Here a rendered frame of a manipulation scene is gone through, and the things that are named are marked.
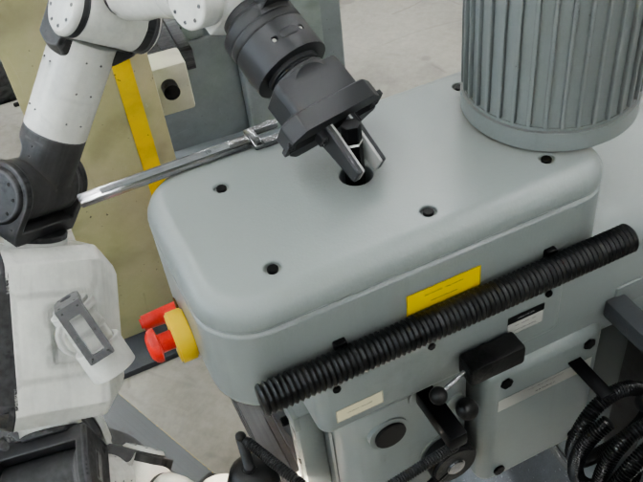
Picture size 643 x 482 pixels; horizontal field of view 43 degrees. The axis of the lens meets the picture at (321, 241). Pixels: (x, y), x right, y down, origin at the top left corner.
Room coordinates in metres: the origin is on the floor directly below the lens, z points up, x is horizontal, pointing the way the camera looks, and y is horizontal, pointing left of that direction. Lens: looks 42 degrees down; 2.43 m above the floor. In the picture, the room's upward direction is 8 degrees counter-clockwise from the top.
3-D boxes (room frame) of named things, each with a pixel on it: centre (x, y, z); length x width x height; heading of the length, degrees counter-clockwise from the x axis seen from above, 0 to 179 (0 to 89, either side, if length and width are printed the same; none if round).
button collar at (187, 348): (0.61, 0.17, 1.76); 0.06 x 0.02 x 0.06; 20
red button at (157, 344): (0.60, 0.19, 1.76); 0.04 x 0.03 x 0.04; 20
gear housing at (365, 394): (0.71, -0.09, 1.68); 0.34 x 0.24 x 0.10; 110
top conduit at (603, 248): (0.57, -0.13, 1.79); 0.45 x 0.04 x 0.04; 110
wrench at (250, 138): (0.75, 0.14, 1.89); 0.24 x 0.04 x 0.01; 111
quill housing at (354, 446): (0.69, -0.05, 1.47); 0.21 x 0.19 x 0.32; 20
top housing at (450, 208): (0.70, -0.06, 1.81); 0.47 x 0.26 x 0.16; 110
